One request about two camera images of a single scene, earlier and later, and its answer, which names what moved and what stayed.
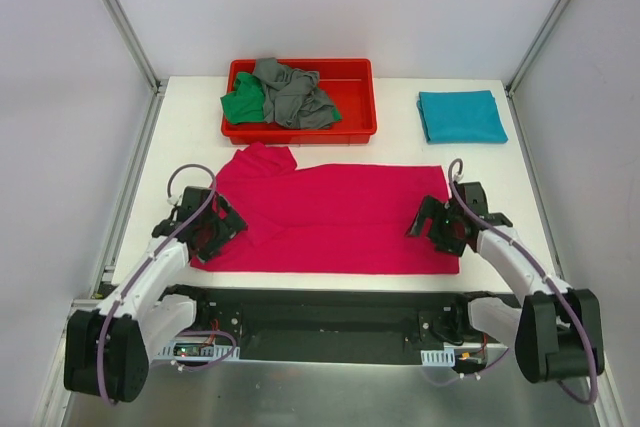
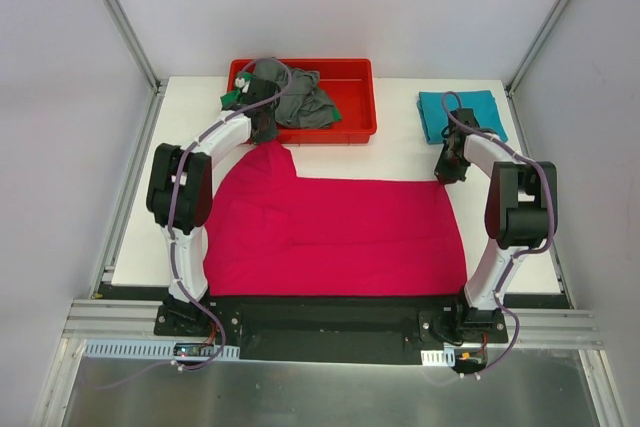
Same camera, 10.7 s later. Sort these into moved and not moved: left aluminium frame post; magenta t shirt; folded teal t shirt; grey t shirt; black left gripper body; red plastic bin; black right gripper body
Moved: black right gripper body; black left gripper body; magenta t shirt
Not moved: red plastic bin; left aluminium frame post; grey t shirt; folded teal t shirt
